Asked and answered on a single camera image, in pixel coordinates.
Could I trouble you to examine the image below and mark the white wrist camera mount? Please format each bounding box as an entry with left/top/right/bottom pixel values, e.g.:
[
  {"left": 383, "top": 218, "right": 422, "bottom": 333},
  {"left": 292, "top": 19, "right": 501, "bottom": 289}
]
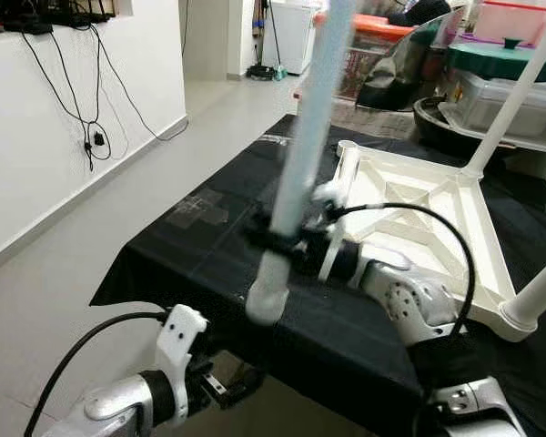
[
  {"left": 155, "top": 305, "right": 210, "bottom": 401},
  {"left": 309, "top": 178, "right": 351, "bottom": 283}
]

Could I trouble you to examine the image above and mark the dark curved glossy panel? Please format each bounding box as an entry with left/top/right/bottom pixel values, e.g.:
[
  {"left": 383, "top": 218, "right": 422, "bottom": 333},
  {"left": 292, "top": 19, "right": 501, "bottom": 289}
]
[{"left": 357, "top": 9, "right": 465, "bottom": 112}]

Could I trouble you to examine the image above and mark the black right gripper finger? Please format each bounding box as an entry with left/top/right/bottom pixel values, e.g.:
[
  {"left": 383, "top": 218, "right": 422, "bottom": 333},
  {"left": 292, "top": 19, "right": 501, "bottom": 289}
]
[{"left": 240, "top": 221, "right": 276, "bottom": 259}]

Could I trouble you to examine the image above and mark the thin black wall cable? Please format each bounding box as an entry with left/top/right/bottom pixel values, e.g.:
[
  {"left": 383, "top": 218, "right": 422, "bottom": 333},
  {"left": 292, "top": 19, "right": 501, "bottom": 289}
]
[{"left": 91, "top": 25, "right": 190, "bottom": 142}]

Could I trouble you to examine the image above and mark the green round pot lid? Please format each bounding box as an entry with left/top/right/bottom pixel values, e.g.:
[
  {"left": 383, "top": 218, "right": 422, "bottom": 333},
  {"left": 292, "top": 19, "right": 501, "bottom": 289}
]
[{"left": 446, "top": 36, "right": 546, "bottom": 83}]

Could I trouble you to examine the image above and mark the beige bench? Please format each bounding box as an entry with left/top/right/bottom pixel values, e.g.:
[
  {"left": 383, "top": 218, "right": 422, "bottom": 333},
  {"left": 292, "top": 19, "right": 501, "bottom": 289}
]
[{"left": 296, "top": 86, "right": 420, "bottom": 137}]

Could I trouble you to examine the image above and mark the black floor mop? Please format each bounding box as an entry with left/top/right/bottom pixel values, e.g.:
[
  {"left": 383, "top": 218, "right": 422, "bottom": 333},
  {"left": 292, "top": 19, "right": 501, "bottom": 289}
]
[{"left": 248, "top": 0, "right": 288, "bottom": 81}]

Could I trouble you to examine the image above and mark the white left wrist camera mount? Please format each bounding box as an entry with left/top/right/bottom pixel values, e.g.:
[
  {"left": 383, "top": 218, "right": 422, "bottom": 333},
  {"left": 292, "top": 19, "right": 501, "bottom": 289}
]
[{"left": 155, "top": 305, "right": 210, "bottom": 401}]

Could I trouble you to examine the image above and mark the clear plastic container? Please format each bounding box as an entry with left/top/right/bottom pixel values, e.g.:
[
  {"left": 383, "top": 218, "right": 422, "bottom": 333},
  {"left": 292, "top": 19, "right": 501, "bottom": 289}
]
[{"left": 441, "top": 71, "right": 546, "bottom": 147}]

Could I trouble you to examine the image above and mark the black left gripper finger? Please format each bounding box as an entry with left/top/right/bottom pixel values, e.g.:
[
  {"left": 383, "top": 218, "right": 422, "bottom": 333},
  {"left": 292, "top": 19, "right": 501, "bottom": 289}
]
[{"left": 220, "top": 362, "right": 267, "bottom": 403}]

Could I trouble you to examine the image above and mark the black router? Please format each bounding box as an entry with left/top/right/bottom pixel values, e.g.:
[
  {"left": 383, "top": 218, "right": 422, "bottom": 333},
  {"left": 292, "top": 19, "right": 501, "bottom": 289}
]
[{"left": 0, "top": 0, "right": 115, "bottom": 36}]

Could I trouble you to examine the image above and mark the orange-lidded storage box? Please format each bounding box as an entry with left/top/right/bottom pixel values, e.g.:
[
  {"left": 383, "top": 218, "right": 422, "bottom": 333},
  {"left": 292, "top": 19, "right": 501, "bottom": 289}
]
[{"left": 314, "top": 11, "right": 415, "bottom": 101}]

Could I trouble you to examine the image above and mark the looped black wall cable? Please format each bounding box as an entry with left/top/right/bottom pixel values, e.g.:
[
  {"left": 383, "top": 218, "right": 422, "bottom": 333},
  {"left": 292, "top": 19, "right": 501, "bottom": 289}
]
[{"left": 18, "top": 27, "right": 115, "bottom": 174}]

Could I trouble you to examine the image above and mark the white appliance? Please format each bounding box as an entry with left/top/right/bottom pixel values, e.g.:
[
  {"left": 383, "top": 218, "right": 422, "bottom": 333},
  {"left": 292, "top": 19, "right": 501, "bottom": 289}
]
[{"left": 271, "top": 0, "right": 324, "bottom": 76}]

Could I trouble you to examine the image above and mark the white plastic table top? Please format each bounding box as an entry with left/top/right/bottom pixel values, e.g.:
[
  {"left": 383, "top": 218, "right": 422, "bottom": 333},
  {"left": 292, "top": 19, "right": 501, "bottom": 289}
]
[{"left": 332, "top": 139, "right": 546, "bottom": 342}]

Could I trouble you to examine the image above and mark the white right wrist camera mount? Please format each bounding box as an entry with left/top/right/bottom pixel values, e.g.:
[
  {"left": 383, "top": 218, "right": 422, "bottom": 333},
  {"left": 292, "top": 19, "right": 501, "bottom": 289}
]
[{"left": 309, "top": 178, "right": 351, "bottom": 283}]

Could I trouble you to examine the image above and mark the pink box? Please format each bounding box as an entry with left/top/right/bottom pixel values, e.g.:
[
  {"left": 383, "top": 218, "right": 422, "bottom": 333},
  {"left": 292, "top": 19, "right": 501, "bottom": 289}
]
[{"left": 469, "top": 0, "right": 546, "bottom": 46}]

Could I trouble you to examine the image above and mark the black tablecloth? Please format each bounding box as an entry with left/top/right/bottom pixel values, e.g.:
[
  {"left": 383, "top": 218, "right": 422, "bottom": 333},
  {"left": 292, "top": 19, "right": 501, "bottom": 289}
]
[{"left": 89, "top": 114, "right": 546, "bottom": 437}]

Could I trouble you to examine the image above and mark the black wok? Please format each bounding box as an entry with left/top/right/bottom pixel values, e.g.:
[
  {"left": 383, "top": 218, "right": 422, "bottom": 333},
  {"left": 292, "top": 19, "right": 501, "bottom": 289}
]
[{"left": 414, "top": 96, "right": 546, "bottom": 156}]

